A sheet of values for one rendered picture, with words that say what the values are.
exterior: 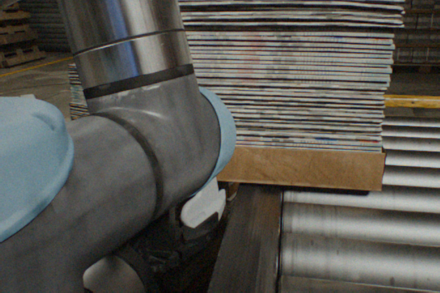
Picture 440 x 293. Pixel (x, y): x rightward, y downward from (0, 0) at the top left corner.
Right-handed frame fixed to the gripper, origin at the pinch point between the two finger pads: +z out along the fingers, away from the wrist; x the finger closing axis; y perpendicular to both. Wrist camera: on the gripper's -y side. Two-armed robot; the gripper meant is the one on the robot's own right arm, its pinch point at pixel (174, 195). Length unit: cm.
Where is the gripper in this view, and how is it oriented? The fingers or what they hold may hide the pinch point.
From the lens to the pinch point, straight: 51.2
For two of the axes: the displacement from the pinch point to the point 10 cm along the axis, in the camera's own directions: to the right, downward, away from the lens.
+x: -9.9, -0.5, 1.6
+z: 1.7, -2.8, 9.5
